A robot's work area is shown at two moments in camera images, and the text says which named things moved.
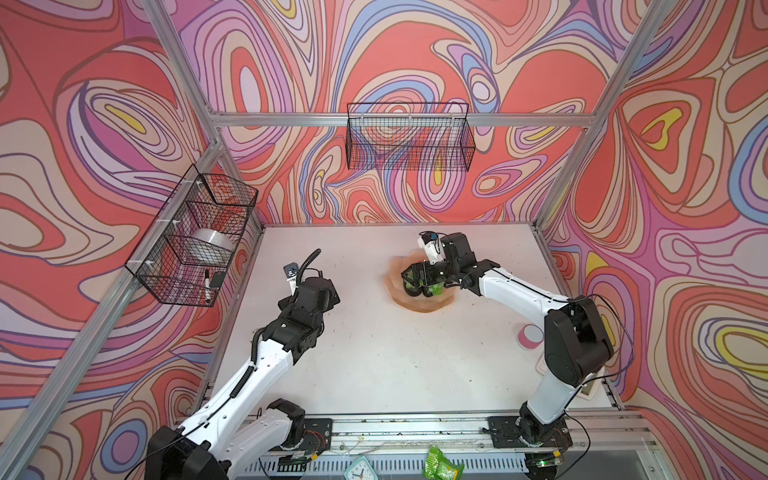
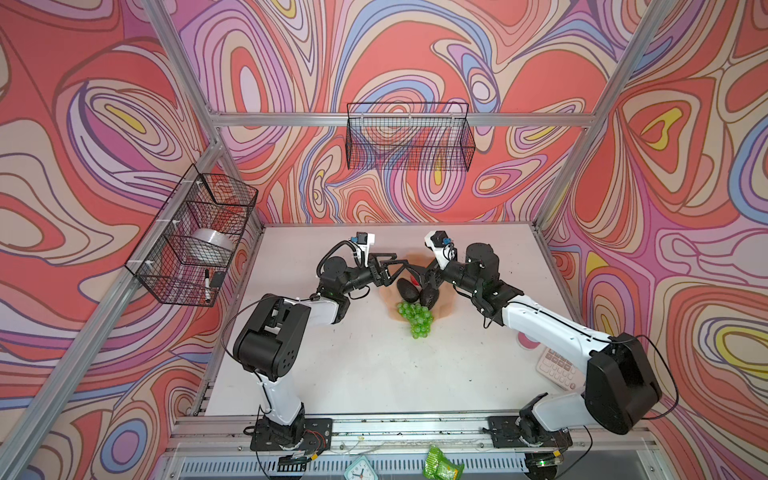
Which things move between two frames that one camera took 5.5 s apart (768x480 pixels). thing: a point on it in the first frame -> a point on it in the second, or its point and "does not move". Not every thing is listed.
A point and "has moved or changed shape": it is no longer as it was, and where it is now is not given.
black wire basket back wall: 410,136 does not move
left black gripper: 333,296 -> 379,271
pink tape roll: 530,336 does not move
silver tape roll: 210,244 does not move
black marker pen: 207,286 does not move
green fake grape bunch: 436,288 has moved or changed shape
